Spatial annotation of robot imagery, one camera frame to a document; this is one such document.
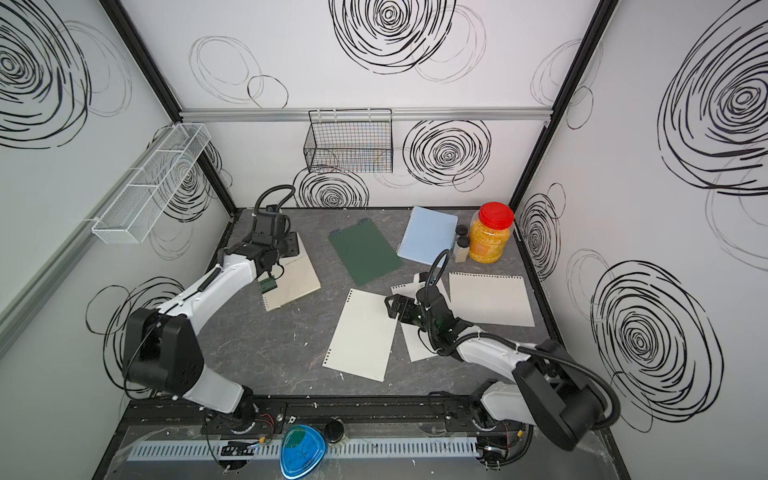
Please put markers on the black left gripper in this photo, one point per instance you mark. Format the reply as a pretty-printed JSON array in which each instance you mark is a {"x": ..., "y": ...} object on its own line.
[{"x": 292, "y": 240}]

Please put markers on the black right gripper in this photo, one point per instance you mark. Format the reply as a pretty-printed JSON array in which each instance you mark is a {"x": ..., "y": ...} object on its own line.
[{"x": 400, "y": 301}]

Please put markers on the beige spiral notebook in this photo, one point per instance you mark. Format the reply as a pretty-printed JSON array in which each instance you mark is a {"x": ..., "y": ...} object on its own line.
[{"x": 298, "y": 280}]

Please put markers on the green spiral notepad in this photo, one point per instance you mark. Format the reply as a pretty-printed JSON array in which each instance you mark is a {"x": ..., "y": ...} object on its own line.
[{"x": 364, "y": 251}]

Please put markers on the light blue spiral notebook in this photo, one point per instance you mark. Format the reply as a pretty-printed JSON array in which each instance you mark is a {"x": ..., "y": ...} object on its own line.
[{"x": 427, "y": 234}]

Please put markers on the torn lined paper page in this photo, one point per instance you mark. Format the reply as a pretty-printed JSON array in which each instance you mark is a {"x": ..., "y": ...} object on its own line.
[{"x": 490, "y": 299}]

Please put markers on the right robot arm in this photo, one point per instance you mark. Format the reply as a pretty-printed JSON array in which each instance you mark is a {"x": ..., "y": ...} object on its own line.
[{"x": 541, "y": 385}]

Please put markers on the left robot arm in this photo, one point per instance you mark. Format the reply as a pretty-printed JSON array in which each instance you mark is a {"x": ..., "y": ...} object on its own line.
[{"x": 161, "y": 349}]

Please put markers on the beige powder spice bottle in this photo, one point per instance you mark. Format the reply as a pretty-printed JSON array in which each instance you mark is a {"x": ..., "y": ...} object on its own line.
[{"x": 461, "y": 249}]

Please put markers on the corn flakes jar red lid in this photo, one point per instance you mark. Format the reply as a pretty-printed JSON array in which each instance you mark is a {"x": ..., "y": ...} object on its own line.
[{"x": 490, "y": 231}]

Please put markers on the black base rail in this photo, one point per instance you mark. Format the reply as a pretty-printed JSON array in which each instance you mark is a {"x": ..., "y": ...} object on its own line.
[{"x": 420, "y": 411}]

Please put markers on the black wire wall basket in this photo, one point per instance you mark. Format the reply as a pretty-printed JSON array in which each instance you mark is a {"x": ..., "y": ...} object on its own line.
[{"x": 353, "y": 140}]

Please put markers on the white wire wall shelf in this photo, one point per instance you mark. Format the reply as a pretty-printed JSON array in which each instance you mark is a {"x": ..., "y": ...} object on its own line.
[{"x": 152, "y": 184}]

